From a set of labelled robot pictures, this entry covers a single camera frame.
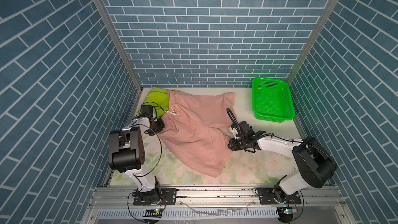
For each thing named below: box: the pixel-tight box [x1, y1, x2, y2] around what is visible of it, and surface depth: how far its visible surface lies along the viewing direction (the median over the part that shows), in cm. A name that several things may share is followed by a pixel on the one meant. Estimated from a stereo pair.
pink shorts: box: [157, 90, 237, 178], surface depth 94 cm
